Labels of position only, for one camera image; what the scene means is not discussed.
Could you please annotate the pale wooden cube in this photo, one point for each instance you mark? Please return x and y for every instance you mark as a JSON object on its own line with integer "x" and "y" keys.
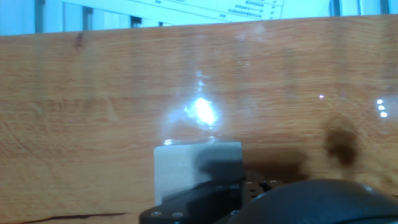
{"x": 177, "y": 168}

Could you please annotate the white printed paper sheet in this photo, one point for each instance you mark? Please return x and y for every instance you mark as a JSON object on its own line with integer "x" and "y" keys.
{"x": 186, "y": 9}

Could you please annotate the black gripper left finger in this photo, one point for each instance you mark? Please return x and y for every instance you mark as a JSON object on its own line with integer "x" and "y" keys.
{"x": 202, "y": 205}

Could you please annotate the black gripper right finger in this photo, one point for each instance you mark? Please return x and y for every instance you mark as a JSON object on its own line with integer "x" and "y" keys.
{"x": 252, "y": 188}

